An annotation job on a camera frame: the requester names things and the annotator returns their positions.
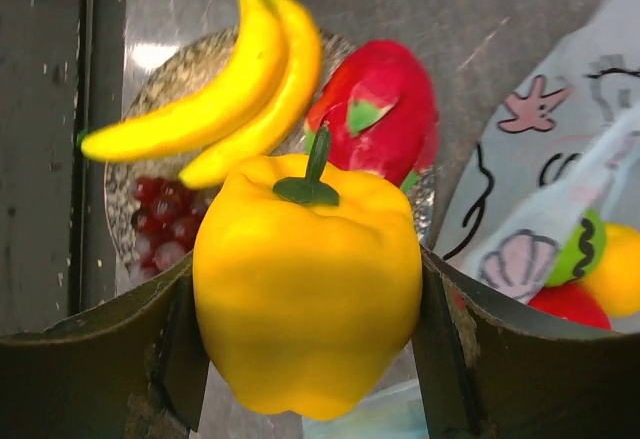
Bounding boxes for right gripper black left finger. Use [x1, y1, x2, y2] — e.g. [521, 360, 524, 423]
[1, 257, 209, 438]

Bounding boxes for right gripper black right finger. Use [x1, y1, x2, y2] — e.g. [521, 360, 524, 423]
[413, 250, 639, 438]

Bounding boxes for red fake tomato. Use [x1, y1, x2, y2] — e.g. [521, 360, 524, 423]
[528, 284, 611, 330]

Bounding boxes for dark purple fake grapes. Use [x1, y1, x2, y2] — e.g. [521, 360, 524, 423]
[129, 176, 211, 284]

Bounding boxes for yellow fake bell pepper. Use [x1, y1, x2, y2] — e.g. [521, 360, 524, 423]
[193, 128, 422, 421]

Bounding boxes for light blue plastic bag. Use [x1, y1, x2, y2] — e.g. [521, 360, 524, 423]
[302, 0, 639, 438]

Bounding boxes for red fake dragon fruit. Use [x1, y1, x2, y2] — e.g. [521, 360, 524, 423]
[304, 40, 439, 193]

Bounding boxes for yellow fake banana bunch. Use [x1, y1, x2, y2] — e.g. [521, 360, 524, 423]
[107, 0, 323, 189]

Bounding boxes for green fake apple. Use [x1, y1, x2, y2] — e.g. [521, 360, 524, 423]
[545, 209, 606, 288]

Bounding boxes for yellow fake lemon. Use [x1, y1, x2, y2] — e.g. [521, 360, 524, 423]
[579, 223, 640, 318]

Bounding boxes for speckled round plate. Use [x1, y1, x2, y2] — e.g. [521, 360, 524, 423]
[104, 26, 435, 295]

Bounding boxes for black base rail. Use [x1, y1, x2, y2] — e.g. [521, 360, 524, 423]
[68, 0, 126, 314]

